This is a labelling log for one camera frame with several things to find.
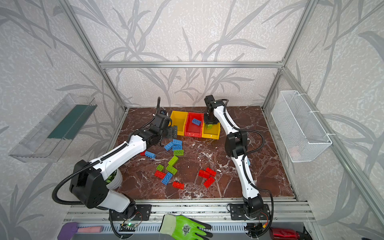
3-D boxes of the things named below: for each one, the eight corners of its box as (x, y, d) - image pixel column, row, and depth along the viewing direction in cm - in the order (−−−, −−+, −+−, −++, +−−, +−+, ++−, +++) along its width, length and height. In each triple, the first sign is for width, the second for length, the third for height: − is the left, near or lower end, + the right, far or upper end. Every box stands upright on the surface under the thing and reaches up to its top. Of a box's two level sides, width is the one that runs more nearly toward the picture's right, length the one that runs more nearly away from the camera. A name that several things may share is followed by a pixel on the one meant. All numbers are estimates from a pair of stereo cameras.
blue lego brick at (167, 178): (161, 183, 85) (160, 181, 83) (168, 173, 89) (167, 171, 87) (167, 185, 84) (166, 184, 82) (173, 175, 88) (172, 174, 86)
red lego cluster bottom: (203, 184, 85) (203, 183, 83) (211, 176, 88) (211, 174, 86) (208, 189, 83) (208, 187, 81) (215, 180, 86) (216, 179, 84)
